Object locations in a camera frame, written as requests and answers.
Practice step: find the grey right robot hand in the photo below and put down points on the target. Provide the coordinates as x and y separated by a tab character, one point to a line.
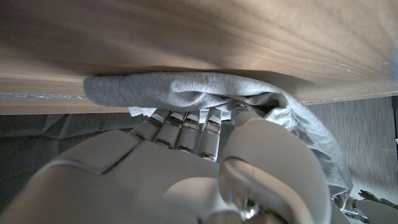
171	174

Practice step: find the grey fabric shorts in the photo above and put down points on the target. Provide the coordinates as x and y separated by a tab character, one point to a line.
202	87

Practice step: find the black backdrop curtain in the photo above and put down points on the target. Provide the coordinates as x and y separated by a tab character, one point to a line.
31	149

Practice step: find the dark wood door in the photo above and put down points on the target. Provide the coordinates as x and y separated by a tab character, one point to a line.
373	140

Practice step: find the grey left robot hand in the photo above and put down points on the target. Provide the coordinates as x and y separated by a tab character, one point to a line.
376	211

